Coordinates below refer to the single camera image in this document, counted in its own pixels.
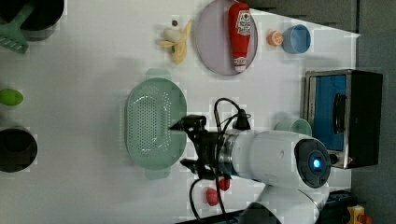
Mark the pink toy strawberry half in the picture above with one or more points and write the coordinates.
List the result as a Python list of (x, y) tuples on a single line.
[(211, 196)]

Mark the yellow red emergency button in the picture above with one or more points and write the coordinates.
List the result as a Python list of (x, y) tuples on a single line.
[(358, 216)]

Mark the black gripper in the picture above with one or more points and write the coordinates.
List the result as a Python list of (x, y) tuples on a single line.
[(207, 147)]

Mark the black pot lower left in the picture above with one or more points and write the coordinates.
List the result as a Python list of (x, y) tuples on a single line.
[(18, 150)]

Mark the orange half slice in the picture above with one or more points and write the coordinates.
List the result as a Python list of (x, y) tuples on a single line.
[(275, 39)]

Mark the blue bowl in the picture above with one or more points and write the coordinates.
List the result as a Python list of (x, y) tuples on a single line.
[(296, 39)]

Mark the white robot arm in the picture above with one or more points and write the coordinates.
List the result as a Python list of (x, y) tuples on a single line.
[(293, 167)]

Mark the purple round plate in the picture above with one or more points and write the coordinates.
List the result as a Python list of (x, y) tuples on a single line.
[(213, 41)]

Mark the green mug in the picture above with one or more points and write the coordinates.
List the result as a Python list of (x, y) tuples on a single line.
[(294, 125)]

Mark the black pot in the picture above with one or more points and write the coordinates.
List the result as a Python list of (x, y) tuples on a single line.
[(42, 21), (18, 150)]

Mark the peeled toy banana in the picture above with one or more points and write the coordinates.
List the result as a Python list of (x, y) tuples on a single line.
[(176, 41)]

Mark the black pot top left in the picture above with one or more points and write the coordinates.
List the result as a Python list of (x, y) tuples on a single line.
[(42, 21)]

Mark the red toy strawberry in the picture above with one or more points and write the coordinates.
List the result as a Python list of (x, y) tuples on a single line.
[(224, 184)]

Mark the green spatula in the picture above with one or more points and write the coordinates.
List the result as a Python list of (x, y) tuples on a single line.
[(11, 36)]

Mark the red ketchup bottle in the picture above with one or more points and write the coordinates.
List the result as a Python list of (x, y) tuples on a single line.
[(239, 22)]

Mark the green lime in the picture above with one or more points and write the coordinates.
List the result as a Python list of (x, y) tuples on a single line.
[(10, 97)]

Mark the green plastic strainer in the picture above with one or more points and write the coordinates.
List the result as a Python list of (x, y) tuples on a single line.
[(152, 107)]

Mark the black toaster oven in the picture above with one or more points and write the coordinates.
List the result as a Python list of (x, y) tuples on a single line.
[(343, 108)]

